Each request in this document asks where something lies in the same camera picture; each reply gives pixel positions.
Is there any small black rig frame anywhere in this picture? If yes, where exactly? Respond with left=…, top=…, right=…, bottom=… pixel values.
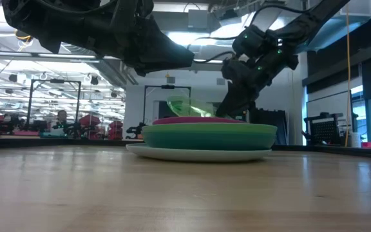
left=142, top=84, right=192, bottom=125

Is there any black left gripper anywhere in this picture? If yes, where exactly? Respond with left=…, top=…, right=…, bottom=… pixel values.
left=88, top=0, right=195, bottom=77

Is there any cream plastic plate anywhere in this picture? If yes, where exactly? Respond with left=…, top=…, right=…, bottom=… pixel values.
left=126, top=142, right=272, bottom=163

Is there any white paper roll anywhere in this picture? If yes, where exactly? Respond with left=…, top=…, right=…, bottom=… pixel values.
left=350, top=131, right=362, bottom=148

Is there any large red bin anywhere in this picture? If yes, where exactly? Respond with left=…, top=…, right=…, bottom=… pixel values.
left=78, top=114, right=102, bottom=140

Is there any teal plastic plate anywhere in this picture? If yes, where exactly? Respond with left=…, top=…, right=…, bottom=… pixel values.
left=142, top=131, right=277, bottom=151

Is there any translucent green plastic plate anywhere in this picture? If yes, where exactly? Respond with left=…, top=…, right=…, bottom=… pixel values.
left=166, top=93, right=219, bottom=119

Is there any magenta plastic plate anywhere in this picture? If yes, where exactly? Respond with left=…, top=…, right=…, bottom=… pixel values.
left=152, top=116, right=246, bottom=126

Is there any large black rig frame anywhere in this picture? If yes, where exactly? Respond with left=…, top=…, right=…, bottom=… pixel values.
left=26, top=78, right=82, bottom=131

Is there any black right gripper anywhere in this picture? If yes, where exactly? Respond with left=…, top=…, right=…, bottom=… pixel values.
left=216, top=48, right=299, bottom=119

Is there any black perforated cart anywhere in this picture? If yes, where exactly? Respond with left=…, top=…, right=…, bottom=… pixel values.
left=302, top=111, right=345, bottom=146

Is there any dark grey door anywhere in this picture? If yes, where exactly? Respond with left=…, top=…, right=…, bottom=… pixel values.
left=157, top=101, right=170, bottom=120

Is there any small red bin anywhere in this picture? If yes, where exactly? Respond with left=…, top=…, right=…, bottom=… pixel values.
left=108, top=120, right=124, bottom=140

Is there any person seated at desk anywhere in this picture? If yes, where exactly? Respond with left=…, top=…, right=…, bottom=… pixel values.
left=50, top=110, right=70, bottom=137

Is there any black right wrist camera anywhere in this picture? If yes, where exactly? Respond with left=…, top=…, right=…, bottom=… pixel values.
left=232, top=24, right=280, bottom=56

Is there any black curtain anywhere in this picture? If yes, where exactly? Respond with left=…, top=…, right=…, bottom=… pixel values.
left=249, top=108, right=289, bottom=146

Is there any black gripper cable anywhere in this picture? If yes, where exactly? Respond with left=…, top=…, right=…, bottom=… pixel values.
left=191, top=50, right=238, bottom=64

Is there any light green plastic plate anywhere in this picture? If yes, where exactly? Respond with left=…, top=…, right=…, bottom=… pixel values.
left=141, top=122, right=278, bottom=135

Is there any long ceiling light bar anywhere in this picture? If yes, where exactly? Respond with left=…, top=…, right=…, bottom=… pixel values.
left=0, top=50, right=225, bottom=68

